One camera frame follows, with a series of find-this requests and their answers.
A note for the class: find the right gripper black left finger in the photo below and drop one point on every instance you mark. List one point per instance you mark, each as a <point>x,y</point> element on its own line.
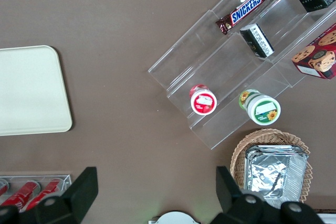
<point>78,195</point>

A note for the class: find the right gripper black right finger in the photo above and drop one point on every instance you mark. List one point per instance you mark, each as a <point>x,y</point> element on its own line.
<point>231,197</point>

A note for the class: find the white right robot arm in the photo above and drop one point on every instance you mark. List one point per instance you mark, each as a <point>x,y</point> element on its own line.
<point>173,218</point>

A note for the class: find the light wicker basket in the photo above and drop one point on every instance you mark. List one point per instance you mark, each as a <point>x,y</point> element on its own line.
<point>239,155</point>

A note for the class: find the aluminium foil tray stack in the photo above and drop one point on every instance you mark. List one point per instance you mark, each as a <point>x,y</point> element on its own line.
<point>273,174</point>

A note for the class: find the cream plastic tray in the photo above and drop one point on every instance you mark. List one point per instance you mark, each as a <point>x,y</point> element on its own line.
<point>31,90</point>

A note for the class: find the clear acrylic bottle rack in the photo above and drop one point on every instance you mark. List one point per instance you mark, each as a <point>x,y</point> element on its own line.
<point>65,178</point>

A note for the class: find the green lid sunflower cup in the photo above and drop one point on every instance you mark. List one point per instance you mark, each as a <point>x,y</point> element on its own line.
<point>263,110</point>

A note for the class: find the red lid yogurt cup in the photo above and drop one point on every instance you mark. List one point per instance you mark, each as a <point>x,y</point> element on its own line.
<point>203,103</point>

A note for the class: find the white rectangular snack container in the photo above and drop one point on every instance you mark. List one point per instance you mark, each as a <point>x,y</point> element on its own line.
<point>328,219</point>

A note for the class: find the clear acrylic stepped display stand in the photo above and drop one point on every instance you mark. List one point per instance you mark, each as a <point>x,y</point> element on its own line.
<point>210,58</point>

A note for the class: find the small black carton box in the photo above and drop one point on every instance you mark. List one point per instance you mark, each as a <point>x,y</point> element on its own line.
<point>258,41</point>

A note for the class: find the red chocolate chip cookie box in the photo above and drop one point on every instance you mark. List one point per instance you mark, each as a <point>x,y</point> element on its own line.
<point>319,56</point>

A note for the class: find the Snickers chocolate bar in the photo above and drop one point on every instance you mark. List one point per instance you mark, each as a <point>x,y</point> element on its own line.
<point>244,9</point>

